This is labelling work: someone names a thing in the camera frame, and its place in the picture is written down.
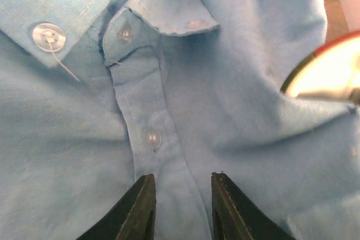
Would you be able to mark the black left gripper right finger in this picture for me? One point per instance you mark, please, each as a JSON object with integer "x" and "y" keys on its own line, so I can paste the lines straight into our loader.
{"x": 235, "y": 216}

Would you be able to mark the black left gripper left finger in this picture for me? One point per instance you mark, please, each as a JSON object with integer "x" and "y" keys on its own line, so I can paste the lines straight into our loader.
{"x": 132, "y": 217}

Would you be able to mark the light blue button shirt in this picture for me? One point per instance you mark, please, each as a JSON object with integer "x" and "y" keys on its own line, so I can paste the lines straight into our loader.
{"x": 96, "y": 93}

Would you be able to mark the orange white round brooch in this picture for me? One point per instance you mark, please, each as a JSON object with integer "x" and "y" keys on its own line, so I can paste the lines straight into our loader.
{"x": 331, "y": 72}

